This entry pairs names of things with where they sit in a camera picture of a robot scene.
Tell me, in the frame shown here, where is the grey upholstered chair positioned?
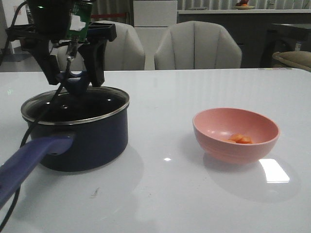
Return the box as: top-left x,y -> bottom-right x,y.
154,21 -> 242,70
70,20 -> 145,71

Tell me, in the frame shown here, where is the colour sticker strip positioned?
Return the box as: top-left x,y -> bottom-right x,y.
258,67 -> 292,70

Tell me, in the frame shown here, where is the white drawer cabinet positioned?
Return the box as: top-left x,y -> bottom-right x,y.
133,0 -> 177,70

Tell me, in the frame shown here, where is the pink bowl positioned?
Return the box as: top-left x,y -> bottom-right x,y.
192,108 -> 280,164

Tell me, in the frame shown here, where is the black cable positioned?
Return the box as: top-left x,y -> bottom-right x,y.
0,55 -> 73,233

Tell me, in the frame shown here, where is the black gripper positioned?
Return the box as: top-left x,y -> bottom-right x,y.
5,0 -> 116,87

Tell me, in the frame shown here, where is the left grey upholstered chair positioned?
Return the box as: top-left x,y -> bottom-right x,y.
70,20 -> 145,71

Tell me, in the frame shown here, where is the dark kitchen counter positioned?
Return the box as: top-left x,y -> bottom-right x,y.
177,9 -> 311,68

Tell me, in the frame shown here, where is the dark blue saucepan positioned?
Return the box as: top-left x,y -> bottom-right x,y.
0,107 -> 128,205

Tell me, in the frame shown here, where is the green circuit board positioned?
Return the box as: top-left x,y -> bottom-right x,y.
65,0 -> 93,42

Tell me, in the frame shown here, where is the glass pot lid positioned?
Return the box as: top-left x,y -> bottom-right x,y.
21,86 -> 129,126

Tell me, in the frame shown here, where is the orange ham slice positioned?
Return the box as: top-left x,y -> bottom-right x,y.
228,133 -> 243,143

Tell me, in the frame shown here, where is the right grey upholstered chair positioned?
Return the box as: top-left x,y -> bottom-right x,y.
154,21 -> 242,70

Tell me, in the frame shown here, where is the fruit plate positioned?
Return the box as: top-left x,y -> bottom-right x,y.
235,0 -> 255,10

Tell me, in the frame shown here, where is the tan sofa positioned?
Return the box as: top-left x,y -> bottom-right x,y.
272,51 -> 311,72

